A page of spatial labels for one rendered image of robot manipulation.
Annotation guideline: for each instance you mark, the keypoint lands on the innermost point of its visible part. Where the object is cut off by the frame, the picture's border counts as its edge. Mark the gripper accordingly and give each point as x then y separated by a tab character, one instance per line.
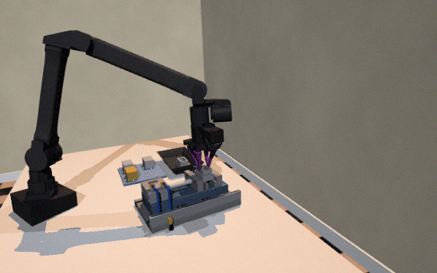
196	152

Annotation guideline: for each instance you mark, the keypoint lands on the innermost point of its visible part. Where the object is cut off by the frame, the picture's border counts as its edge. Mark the brass-yellow block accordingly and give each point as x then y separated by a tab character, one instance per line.
131	173

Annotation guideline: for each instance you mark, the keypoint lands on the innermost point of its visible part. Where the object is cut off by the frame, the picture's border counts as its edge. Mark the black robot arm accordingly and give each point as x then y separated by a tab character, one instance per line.
44	152

